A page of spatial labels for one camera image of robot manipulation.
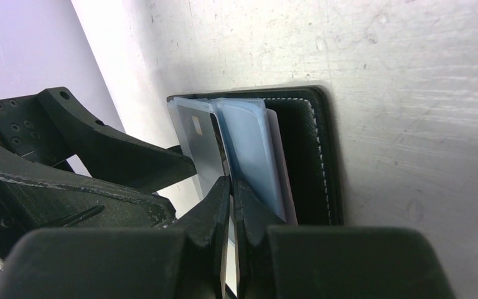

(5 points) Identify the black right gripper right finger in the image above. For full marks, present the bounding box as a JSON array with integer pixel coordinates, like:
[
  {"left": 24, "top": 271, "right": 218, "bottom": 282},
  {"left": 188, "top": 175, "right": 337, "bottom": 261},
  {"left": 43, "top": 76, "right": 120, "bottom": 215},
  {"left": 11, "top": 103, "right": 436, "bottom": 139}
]
[{"left": 233, "top": 180, "right": 455, "bottom": 298}]

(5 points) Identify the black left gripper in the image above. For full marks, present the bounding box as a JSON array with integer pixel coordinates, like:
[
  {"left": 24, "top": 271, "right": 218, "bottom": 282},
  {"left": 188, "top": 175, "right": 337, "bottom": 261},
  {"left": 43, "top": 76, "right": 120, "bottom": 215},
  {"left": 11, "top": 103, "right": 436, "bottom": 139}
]
[{"left": 0, "top": 87, "right": 196, "bottom": 269}]

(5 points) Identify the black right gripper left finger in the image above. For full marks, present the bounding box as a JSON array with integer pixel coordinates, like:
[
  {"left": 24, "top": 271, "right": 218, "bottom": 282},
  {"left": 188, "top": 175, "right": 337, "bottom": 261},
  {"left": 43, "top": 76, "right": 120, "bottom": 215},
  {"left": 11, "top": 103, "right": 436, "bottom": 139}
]
[{"left": 0, "top": 176, "right": 231, "bottom": 298}]

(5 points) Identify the black leather card holder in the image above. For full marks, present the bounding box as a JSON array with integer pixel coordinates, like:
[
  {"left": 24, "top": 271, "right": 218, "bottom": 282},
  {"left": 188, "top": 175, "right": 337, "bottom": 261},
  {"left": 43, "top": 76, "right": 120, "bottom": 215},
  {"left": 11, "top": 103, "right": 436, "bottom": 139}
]
[{"left": 180, "top": 85, "right": 344, "bottom": 225}]

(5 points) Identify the dark grey chip card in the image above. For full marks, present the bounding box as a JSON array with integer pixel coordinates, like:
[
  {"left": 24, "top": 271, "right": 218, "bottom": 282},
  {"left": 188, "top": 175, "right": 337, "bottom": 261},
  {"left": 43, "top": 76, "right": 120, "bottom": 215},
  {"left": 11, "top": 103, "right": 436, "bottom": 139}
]
[{"left": 178, "top": 105, "right": 230, "bottom": 197}]

